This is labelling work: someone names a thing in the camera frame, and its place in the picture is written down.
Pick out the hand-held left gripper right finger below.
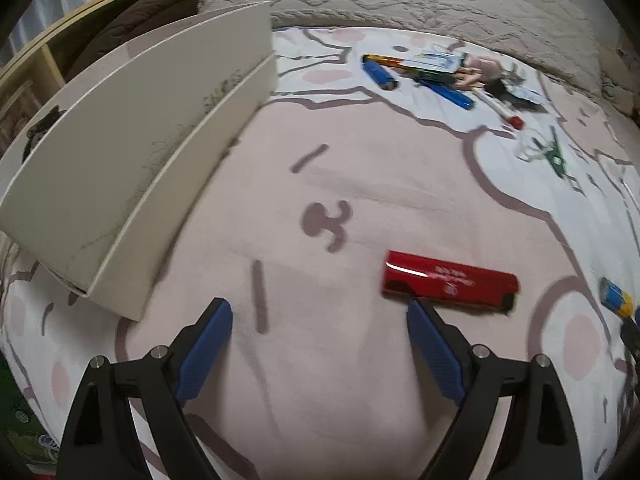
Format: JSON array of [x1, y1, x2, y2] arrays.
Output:
[[406, 300, 583, 480]]

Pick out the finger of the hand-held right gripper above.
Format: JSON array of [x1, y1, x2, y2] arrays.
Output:
[[620, 310, 640, 361]]

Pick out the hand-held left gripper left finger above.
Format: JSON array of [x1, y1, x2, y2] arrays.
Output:
[[57, 297, 234, 480]]

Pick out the blue yellow cylinder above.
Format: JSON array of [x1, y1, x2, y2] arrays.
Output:
[[600, 276, 637, 318]]

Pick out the white cardboard box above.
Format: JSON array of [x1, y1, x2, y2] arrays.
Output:
[[0, 1, 278, 322]]

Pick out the green printed cardboard box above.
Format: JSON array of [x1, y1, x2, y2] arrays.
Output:
[[0, 355, 61, 476]]

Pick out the white pen red cap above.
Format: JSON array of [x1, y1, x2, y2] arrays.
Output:
[[472, 87, 525, 130]]

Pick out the small plain beige pillow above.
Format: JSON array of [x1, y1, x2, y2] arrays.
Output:
[[597, 35, 640, 121]]

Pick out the slim blue lighter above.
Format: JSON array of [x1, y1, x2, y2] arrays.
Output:
[[425, 81, 476, 110]]

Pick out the small black object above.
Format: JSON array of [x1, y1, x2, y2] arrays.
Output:
[[484, 79, 513, 101]]

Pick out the dark green packet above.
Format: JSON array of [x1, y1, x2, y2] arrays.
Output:
[[412, 71, 458, 86]]

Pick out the black hair claw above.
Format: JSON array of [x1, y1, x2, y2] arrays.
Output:
[[22, 106, 68, 150]]

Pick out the metal keys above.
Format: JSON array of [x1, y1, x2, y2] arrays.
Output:
[[502, 62, 528, 88]]

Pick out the wide blue lighter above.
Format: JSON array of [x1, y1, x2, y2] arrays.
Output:
[[363, 61, 399, 92]]

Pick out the pink small toy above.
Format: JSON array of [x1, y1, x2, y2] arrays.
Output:
[[462, 56, 503, 81]]

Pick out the white blue foil packet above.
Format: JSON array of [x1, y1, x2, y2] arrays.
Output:
[[402, 51, 466, 75]]

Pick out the folded brown blanket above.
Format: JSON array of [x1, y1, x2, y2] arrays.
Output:
[[65, 0, 206, 78]]

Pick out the wooden shelf unit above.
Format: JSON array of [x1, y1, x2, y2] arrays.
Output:
[[0, 0, 206, 111]]

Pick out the grey curtain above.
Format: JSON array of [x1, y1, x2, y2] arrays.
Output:
[[10, 0, 126, 61]]

